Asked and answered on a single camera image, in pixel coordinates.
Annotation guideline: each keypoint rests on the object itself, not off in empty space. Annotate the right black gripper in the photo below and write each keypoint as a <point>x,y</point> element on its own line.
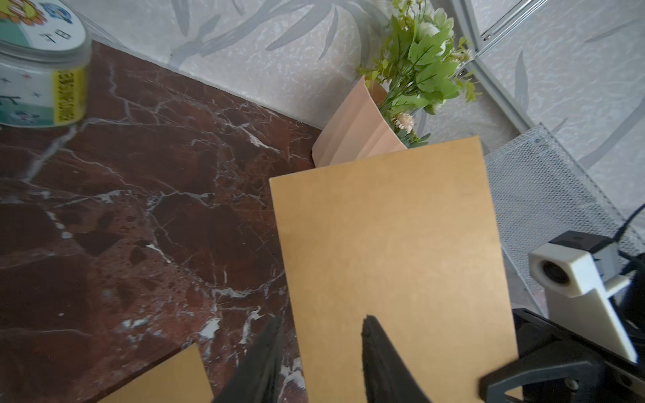
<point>557,365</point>

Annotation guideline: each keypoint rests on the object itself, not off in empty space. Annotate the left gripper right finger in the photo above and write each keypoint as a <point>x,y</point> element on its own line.
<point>386,378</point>

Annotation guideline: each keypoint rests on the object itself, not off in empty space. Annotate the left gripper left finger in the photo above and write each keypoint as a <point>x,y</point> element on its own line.
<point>256,379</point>

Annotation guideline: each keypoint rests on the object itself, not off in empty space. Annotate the kraft file bag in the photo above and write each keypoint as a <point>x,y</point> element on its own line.
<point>181,378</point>
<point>410,238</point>

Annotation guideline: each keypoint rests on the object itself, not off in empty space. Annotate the peach flower pot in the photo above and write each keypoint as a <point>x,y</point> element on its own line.
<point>357,130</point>

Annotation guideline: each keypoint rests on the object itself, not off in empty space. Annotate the green artificial plant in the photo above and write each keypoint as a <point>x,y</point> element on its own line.
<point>422,65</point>

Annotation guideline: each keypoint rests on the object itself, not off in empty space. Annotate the small labelled tin can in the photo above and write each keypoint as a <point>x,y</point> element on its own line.
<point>45,56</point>

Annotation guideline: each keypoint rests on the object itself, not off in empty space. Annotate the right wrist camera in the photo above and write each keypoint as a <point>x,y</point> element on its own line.
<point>580,273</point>

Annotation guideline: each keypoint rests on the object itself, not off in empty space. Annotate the white wire mesh basket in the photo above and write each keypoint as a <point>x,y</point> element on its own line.
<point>540,191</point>

